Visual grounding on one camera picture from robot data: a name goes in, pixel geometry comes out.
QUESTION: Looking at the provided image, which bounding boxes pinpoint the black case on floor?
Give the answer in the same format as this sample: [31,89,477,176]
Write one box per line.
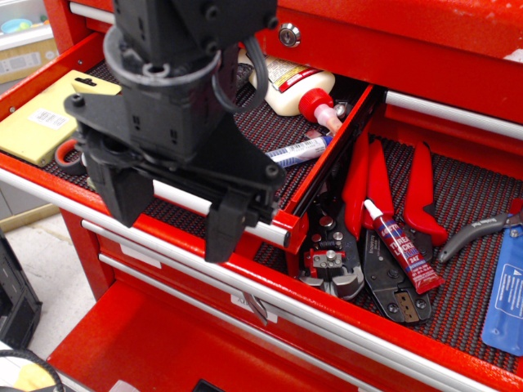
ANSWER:
[1,232,42,349]

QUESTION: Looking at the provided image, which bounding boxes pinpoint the red black tape roll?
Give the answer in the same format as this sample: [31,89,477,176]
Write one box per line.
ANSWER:
[54,139,87,176]

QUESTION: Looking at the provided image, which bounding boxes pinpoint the white wood glue bottle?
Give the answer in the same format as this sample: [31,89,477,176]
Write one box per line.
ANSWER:
[265,56,342,136]

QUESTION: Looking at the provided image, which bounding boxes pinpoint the blue plastic pouch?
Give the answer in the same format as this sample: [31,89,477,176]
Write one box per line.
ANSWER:
[481,228,522,357]

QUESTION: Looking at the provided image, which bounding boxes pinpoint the blue white glue tube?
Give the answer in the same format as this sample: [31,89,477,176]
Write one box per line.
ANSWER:
[266,136,333,167]

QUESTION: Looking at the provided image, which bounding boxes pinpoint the red threadlocker tube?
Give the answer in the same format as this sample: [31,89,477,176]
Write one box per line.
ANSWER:
[364,199,445,294]

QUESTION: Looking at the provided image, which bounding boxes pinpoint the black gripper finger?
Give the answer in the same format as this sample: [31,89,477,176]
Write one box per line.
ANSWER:
[85,136,154,227]
[205,189,259,263]

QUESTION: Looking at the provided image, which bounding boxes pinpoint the lower open red drawer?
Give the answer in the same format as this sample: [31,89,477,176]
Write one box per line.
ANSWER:
[82,87,522,391]

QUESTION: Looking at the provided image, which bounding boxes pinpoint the silver cabinet lock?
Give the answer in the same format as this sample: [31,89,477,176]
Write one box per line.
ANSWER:
[278,23,302,48]

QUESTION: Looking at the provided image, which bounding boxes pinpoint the grey handled cutters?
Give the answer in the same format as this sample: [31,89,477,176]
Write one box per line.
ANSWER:
[437,208,522,263]

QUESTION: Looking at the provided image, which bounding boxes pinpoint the red handled wire stripper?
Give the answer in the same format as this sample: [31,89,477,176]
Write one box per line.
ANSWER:
[298,136,364,301]

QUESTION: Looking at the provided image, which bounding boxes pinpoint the open red drawer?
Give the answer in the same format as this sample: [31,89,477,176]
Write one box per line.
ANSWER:
[0,32,375,255]
[82,87,522,391]

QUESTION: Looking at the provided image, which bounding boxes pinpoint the cardboard box in background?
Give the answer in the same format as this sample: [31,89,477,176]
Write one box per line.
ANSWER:
[1,38,58,84]

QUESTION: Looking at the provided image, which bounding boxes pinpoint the yellow flat box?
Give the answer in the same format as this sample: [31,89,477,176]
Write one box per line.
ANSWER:
[1,70,121,167]

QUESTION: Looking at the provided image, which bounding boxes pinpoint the upper open red drawer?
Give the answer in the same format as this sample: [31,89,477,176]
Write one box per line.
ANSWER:
[0,32,375,255]

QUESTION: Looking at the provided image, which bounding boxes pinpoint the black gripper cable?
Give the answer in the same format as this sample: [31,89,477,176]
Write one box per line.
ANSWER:
[211,35,270,115]

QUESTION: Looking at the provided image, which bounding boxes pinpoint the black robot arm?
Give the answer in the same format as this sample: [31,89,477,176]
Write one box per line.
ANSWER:
[65,1,285,263]

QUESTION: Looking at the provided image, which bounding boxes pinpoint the red metal tool cabinet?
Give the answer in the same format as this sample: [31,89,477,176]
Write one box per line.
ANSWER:
[1,1,522,391]

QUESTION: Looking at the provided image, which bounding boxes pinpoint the small silver metal part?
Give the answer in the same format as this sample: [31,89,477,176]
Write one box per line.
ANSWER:
[333,103,347,118]

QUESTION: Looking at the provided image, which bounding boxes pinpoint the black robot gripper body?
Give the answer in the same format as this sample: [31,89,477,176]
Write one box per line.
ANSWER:
[65,38,285,212]

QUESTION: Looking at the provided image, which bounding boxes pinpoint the red handled crimping pliers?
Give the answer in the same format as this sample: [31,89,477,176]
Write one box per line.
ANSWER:
[363,140,448,324]

